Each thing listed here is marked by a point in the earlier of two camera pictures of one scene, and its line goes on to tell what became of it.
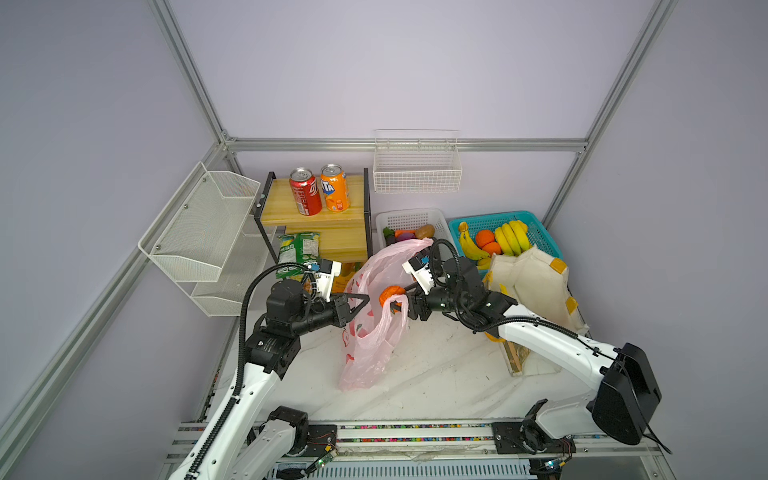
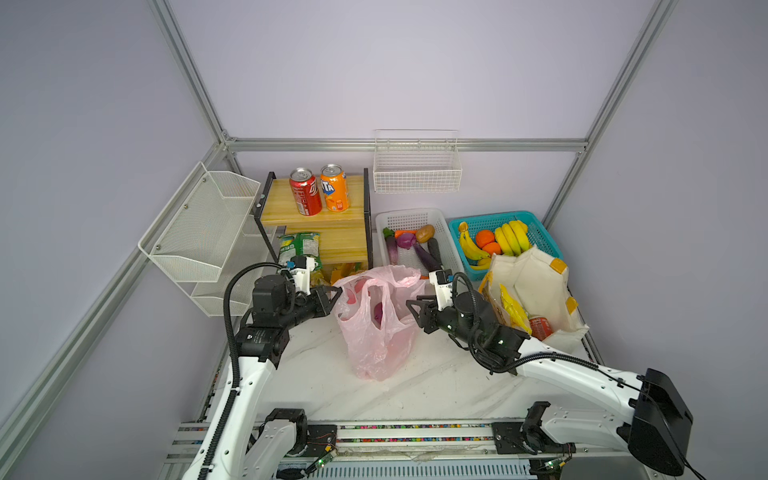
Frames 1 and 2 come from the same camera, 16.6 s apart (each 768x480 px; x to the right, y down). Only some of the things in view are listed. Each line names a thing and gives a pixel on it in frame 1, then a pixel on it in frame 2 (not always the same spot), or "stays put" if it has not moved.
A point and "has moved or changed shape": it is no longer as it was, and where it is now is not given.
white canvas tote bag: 538,283 stays put
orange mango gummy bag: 347,270 stays put
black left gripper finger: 345,313 → 329,303
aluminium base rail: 416,441 stays put
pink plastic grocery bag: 377,320 has moved or changed shape
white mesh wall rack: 208,243 stays put
